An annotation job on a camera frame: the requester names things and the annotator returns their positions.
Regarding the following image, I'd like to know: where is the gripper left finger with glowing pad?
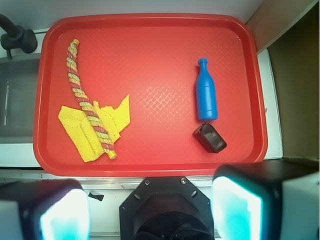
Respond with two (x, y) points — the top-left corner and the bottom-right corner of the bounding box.
(0, 179), (91, 240)

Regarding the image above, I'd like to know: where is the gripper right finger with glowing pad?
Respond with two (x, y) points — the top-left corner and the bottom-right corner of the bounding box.
(210, 159), (320, 240)

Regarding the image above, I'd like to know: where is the blue plastic bottle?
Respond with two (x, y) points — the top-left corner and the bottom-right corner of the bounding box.
(195, 58), (218, 121)

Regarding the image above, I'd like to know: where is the small black box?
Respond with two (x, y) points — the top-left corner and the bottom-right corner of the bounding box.
(193, 123), (227, 154)

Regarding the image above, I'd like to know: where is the yellow knitted cloth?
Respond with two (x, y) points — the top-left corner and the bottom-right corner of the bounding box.
(58, 95), (131, 163)

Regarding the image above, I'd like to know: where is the metal sink basin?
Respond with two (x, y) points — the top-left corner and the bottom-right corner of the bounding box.
(0, 58), (40, 144)

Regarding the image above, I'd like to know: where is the black tape piece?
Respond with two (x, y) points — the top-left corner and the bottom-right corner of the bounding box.
(85, 190), (105, 202)

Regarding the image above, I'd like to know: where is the multicolored twisted rope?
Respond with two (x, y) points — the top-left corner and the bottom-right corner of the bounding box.
(65, 38), (118, 161)

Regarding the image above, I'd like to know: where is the red plastic tray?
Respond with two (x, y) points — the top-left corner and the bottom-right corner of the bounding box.
(33, 14), (268, 177)

